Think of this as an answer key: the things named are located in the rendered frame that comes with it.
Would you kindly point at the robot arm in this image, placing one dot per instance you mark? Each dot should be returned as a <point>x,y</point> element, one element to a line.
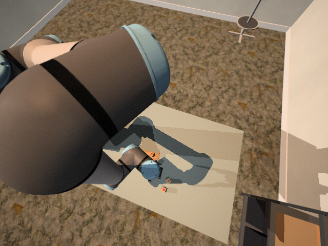
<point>60,103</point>

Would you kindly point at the orange mat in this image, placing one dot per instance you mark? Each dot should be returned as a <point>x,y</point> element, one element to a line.
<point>155,156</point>

